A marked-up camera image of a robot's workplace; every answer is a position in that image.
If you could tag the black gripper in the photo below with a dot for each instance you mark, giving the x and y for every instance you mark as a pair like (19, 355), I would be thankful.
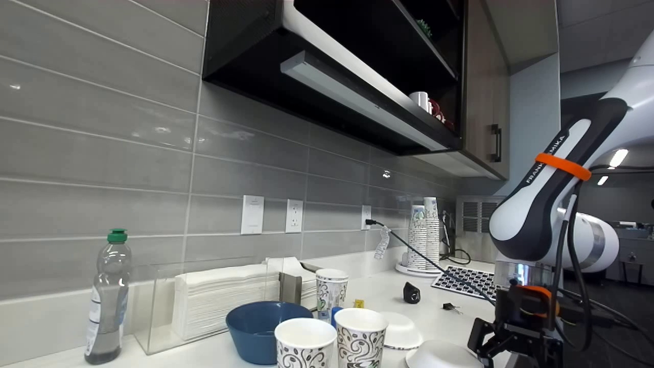
(522, 345)

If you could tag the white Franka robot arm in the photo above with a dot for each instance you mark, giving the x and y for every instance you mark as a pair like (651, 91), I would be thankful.
(531, 217)

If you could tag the white paper cup stack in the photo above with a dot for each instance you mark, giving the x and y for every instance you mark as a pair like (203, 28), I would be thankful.
(432, 231)

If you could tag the patterned paper cup stack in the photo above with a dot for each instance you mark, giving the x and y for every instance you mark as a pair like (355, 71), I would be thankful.
(417, 231)

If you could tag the white napkin stack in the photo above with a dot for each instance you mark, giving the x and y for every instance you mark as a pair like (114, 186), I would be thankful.
(225, 300)

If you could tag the tiny black clip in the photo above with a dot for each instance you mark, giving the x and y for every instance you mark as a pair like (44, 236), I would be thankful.
(448, 308)

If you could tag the checkerboard calibration board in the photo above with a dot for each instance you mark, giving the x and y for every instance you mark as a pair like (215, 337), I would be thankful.
(473, 278)

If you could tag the black rounded small object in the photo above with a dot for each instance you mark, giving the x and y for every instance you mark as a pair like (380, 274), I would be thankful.
(411, 293)

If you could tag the white paned window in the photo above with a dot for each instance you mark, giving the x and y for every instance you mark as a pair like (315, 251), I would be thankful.
(481, 217)

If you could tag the small yellow object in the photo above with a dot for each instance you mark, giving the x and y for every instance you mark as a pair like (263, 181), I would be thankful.
(358, 303)

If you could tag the small translucent white object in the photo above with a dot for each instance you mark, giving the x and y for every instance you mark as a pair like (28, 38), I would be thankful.
(382, 243)

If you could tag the small blue object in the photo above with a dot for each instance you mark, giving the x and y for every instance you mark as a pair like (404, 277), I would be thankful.
(336, 315)

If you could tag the metal napkin holder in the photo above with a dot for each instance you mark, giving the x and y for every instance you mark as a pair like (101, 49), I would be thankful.
(289, 286)

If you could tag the red item on shelf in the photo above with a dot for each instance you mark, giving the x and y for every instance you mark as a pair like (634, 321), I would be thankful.
(441, 116)

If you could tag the ceiling light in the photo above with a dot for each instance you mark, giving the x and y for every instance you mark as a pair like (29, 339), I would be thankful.
(617, 159)

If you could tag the blue bowl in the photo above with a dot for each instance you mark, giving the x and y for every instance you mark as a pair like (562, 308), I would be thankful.
(255, 333)

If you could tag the white mug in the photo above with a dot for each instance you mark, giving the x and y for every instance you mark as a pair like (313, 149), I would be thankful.
(422, 101)

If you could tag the green item on shelf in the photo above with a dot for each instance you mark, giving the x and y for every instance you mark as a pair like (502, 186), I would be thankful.
(423, 28)

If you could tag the clear acrylic box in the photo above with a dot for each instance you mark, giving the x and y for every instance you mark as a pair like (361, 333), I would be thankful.
(159, 313)

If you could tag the black upper cabinet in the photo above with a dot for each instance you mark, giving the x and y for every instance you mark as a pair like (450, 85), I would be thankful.
(252, 42)

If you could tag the clear bottle with green cap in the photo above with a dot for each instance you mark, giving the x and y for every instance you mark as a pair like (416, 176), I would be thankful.
(106, 300)

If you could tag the white wall outlet with plug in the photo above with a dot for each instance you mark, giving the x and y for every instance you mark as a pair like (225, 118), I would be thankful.
(367, 214)

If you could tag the wooden wall cabinet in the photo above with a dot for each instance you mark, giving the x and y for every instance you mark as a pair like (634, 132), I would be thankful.
(483, 83)

